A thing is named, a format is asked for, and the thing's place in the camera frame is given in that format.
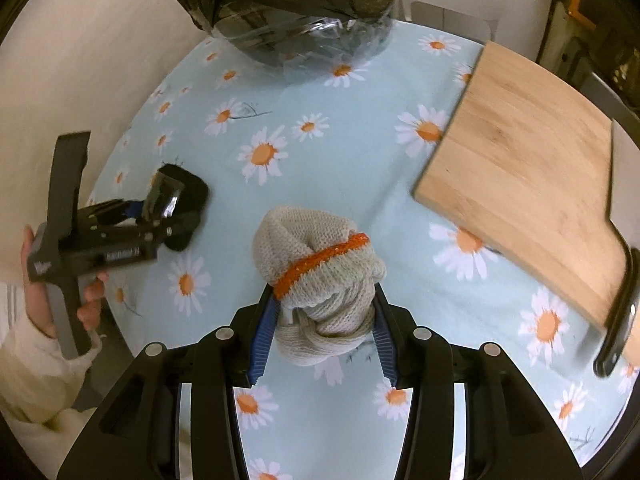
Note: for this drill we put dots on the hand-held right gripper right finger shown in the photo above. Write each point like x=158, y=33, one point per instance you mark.
x=385, y=345

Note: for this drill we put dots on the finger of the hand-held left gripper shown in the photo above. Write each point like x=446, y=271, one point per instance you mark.
x=117, y=210
x=172, y=227

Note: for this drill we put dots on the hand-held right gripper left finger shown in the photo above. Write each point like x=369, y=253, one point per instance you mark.
x=265, y=340

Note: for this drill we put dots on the glossy black plastic wrapper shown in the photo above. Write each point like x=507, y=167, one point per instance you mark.
x=162, y=195

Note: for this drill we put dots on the grey knit glove orange cuff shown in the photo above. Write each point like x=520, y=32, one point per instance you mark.
x=310, y=240

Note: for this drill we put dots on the clear bin with black bag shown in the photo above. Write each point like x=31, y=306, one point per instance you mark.
x=300, y=15

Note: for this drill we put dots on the person's left forearm cream sleeve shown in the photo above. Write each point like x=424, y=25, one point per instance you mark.
x=30, y=375

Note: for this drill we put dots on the person's left hand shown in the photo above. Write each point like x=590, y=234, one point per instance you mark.
x=92, y=300

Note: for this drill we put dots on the daisy print tablecloth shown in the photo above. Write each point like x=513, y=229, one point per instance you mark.
x=325, y=160

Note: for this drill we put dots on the wooden cutting board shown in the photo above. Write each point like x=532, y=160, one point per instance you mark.
x=520, y=170

